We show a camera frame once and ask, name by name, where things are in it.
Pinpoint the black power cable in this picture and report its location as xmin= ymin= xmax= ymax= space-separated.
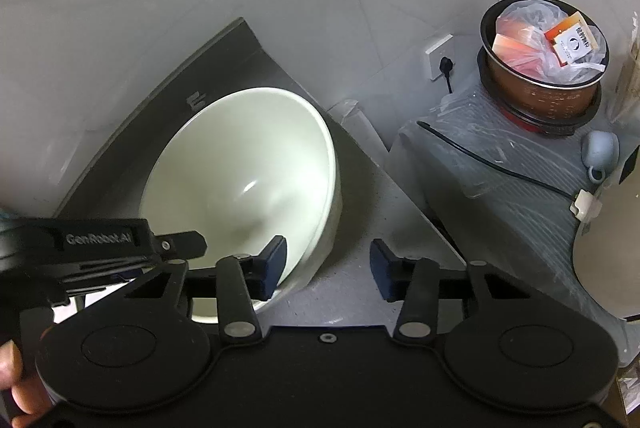
xmin=416 ymin=120 xmax=575 ymax=200

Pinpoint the black power plug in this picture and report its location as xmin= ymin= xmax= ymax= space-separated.
xmin=439 ymin=57 xmax=457 ymax=95

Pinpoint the copper rice cooker pot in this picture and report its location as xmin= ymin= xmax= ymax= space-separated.
xmin=480 ymin=0 xmax=610 ymax=123

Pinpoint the person's left hand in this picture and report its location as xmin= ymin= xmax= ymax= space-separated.
xmin=0 ymin=340 xmax=55 ymax=418

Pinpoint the pale blue mug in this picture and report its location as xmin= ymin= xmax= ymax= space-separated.
xmin=580 ymin=130 xmax=621 ymax=184

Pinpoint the white wall socket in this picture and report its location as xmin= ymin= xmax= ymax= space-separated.
xmin=425 ymin=34 xmax=456 ymax=81

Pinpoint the cardboard box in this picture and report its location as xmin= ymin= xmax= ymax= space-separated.
xmin=615 ymin=365 xmax=640 ymax=428

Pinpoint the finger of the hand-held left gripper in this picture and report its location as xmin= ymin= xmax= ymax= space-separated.
xmin=152 ymin=230 xmax=209 ymax=260
xmin=65 ymin=269 xmax=151 ymax=297

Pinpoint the cream round appliance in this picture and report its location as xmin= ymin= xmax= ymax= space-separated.
xmin=572 ymin=185 xmax=640 ymax=325

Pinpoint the clear plastic bag of packets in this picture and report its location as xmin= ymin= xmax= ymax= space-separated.
xmin=494 ymin=0 xmax=607 ymax=85

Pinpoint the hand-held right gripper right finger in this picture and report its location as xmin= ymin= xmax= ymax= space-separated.
xmin=369 ymin=238 xmax=547 ymax=345

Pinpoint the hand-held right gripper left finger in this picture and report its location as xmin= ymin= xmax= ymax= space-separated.
xmin=102 ymin=235 xmax=289 ymax=340

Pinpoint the large white bowl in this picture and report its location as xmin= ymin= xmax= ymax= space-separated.
xmin=139 ymin=87 xmax=343 ymax=325

